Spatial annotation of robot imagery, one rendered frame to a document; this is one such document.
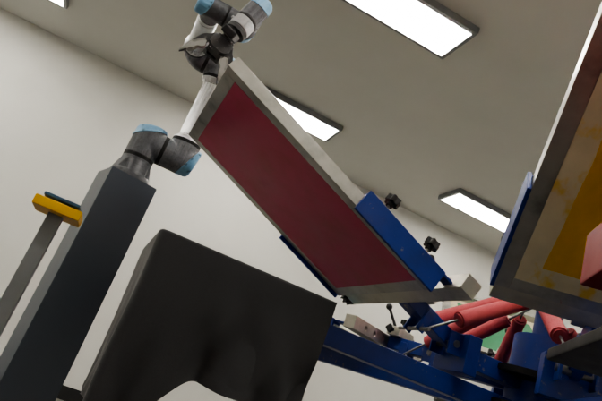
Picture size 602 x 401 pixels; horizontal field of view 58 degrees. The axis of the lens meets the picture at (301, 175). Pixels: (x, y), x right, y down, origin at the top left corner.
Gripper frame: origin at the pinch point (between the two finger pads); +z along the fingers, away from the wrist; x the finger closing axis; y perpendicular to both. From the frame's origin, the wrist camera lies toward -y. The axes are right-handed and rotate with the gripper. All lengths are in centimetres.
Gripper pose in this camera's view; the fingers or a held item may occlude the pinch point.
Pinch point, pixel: (197, 66)
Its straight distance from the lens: 169.2
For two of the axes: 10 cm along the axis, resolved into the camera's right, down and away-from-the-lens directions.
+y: -3.6, 2.3, 9.0
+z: -5.7, 7.1, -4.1
